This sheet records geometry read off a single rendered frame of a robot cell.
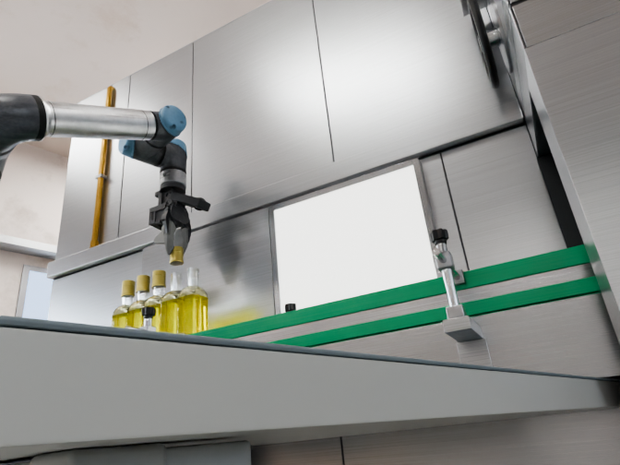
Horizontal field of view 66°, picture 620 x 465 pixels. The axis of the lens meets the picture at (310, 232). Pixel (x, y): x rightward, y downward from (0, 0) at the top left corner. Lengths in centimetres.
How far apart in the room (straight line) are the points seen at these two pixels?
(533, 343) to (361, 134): 73
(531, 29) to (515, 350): 51
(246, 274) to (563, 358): 79
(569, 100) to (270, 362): 67
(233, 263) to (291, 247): 18
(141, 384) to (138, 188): 161
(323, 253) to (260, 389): 101
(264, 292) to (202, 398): 107
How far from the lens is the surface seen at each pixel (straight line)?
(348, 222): 120
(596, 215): 72
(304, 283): 120
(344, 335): 94
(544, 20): 89
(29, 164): 499
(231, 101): 166
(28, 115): 112
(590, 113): 79
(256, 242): 131
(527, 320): 85
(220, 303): 133
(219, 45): 187
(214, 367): 19
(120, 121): 122
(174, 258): 129
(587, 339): 85
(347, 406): 24
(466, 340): 85
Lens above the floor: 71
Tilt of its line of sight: 24 degrees up
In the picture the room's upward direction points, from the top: 6 degrees counter-clockwise
